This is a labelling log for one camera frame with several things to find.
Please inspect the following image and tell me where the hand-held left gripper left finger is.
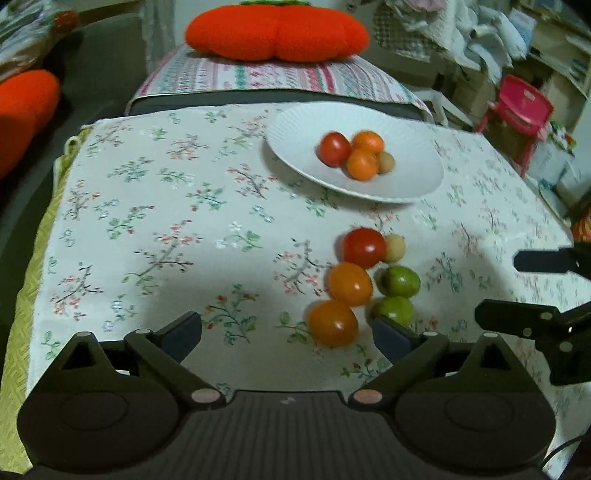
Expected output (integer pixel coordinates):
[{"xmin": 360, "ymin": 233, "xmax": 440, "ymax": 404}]
[{"xmin": 59, "ymin": 311, "xmax": 226, "ymax": 409}]

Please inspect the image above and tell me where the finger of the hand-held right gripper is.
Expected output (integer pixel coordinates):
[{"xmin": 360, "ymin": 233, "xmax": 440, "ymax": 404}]
[
  {"xmin": 513, "ymin": 247, "xmax": 591, "ymax": 274},
  {"xmin": 475, "ymin": 299, "xmax": 591, "ymax": 343}
]

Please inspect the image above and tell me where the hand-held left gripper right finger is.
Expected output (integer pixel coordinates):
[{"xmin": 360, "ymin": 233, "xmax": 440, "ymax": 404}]
[{"xmin": 348, "ymin": 316, "xmax": 523, "ymax": 409}]

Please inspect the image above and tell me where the green lime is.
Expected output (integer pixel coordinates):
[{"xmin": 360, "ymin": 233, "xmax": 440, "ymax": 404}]
[
  {"xmin": 371, "ymin": 296, "xmax": 416, "ymax": 328},
  {"xmin": 378, "ymin": 266, "xmax": 422, "ymax": 297}
]

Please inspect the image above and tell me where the orange tomato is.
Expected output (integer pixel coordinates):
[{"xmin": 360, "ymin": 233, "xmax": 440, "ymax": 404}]
[
  {"xmin": 327, "ymin": 261, "xmax": 374, "ymax": 307},
  {"xmin": 350, "ymin": 131, "xmax": 385, "ymax": 154},
  {"xmin": 308, "ymin": 300, "xmax": 359, "ymax": 348},
  {"xmin": 345, "ymin": 150, "xmax": 380, "ymax": 181}
]

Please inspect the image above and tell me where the red tomato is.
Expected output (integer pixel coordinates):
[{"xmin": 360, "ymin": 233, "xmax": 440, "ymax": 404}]
[
  {"xmin": 317, "ymin": 132, "xmax": 352, "ymax": 168},
  {"xmin": 342, "ymin": 227, "xmax": 387, "ymax": 270}
]

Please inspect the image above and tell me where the white ribbed plate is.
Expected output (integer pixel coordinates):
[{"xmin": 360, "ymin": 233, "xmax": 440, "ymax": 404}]
[{"xmin": 264, "ymin": 102, "xmax": 445, "ymax": 204}]

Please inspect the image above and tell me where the white storage box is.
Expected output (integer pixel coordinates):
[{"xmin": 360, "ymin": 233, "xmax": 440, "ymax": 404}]
[{"xmin": 525, "ymin": 138, "xmax": 585, "ymax": 197}]

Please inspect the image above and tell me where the floral white tablecloth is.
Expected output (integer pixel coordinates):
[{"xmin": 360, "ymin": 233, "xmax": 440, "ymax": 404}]
[{"xmin": 26, "ymin": 102, "xmax": 591, "ymax": 444}]

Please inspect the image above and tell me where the pink plastic chair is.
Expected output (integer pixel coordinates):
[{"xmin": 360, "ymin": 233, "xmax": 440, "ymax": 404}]
[{"xmin": 476, "ymin": 75, "xmax": 555, "ymax": 177}]

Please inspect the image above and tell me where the yellow quilted mat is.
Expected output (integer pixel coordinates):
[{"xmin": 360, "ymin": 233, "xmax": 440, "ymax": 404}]
[{"xmin": 0, "ymin": 128, "xmax": 91, "ymax": 474}]

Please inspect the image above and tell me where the white shelf unit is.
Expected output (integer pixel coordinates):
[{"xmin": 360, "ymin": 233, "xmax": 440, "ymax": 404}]
[{"xmin": 519, "ymin": 0, "xmax": 591, "ymax": 132}]

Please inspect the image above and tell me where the pile of laundry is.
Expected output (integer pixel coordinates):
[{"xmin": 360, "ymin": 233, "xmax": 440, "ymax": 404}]
[{"xmin": 372, "ymin": 0, "xmax": 532, "ymax": 71}]

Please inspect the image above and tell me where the orange plush cushion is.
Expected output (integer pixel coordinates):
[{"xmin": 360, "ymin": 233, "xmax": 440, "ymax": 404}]
[{"xmin": 0, "ymin": 69, "xmax": 62, "ymax": 180}]

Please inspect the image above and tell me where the striped patterned cloth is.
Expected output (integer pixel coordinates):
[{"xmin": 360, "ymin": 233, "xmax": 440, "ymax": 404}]
[{"xmin": 133, "ymin": 44, "xmax": 434, "ymax": 121}]

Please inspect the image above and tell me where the orange pumpkin cushion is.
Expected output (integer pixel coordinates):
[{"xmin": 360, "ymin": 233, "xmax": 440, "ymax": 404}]
[{"xmin": 185, "ymin": 0, "xmax": 369, "ymax": 62}]

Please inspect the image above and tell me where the patterned pillow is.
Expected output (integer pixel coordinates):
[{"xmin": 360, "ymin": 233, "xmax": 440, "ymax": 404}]
[{"xmin": 0, "ymin": 0, "xmax": 80, "ymax": 80}]

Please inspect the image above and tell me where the black cable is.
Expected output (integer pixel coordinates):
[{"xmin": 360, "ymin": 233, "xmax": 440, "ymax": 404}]
[{"xmin": 542, "ymin": 436, "xmax": 583, "ymax": 467}]

